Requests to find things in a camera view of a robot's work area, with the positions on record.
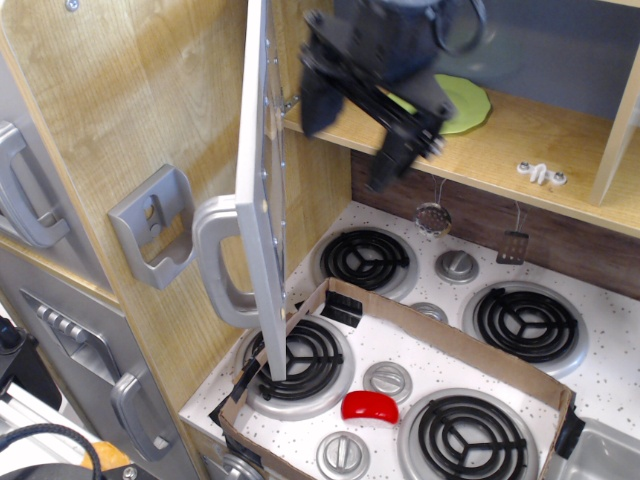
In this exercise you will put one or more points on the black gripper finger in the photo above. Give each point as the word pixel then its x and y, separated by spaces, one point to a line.
pixel 400 149
pixel 321 102

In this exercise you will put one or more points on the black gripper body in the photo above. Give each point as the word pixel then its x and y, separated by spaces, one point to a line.
pixel 381 59

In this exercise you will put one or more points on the grey toy microwave door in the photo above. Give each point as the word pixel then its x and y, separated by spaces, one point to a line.
pixel 256 212

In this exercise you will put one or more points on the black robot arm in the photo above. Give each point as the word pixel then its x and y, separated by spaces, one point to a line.
pixel 381 59

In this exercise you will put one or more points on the green toy plate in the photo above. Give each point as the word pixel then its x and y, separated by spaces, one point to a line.
pixel 471 101

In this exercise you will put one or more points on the hanging toy strainer spoon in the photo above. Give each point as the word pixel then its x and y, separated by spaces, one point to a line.
pixel 432 218

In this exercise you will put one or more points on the back left stove burner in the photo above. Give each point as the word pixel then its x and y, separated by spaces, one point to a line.
pixel 368 257

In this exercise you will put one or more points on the stove burner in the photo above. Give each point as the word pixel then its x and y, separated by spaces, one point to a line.
pixel 320 367
pixel 531 322
pixel 460 433
pixel 368 257

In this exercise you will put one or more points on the grey back stove knob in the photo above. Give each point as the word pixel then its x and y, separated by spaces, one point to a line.
pixel 457 267

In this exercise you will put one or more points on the grey stove knob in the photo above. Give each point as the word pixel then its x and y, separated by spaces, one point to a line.
pixel 457 267
pixel 389 378
pixel 343 456

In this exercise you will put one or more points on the white plastic door latch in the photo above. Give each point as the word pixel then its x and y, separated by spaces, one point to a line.
pixel 540 174

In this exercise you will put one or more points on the hanging toy spatula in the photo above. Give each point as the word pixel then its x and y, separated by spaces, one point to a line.
pixel 514 243

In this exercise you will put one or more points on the small grey middle knob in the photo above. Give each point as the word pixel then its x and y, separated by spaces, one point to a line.
pixel 432 310

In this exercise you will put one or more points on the back right stove burner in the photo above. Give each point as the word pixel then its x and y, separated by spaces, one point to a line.
pixel 531 322

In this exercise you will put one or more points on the front left stove burner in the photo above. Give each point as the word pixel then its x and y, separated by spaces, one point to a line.
pixel 320 367

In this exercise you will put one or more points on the grey centre stove knob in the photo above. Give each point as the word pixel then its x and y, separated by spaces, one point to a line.
pixel 389 378

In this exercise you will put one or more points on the red toy food piece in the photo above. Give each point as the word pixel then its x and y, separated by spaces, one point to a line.
pixel 370 405

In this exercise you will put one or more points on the front right stove burner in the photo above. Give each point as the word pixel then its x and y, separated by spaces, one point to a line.
pixel 460 433

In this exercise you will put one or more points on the grey front stove knob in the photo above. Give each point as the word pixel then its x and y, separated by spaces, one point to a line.
pixel 343 456

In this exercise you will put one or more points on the grey ice dispenser panel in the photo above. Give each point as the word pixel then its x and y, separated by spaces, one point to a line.
pixel 88 349

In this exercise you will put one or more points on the brown cardboard tray border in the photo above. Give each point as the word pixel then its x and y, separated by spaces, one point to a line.
pixel 436 355

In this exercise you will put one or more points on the grey oven knob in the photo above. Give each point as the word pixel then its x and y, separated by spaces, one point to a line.
pixel 236 468

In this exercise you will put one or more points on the steel toy sink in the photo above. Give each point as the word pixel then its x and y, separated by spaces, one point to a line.
pixel 592 450

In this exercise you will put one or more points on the grey wall phone holder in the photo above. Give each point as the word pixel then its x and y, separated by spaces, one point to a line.
pixel 141 217

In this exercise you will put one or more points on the upper grey fridge handle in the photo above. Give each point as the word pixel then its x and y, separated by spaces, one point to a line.
pixel 14 203

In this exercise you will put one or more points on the grey fridge handle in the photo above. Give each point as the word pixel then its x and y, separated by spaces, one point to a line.
pixel 14 203
pixel 123 401

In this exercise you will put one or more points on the lower grey fridge handle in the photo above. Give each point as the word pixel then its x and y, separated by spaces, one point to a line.
pixel 123 401

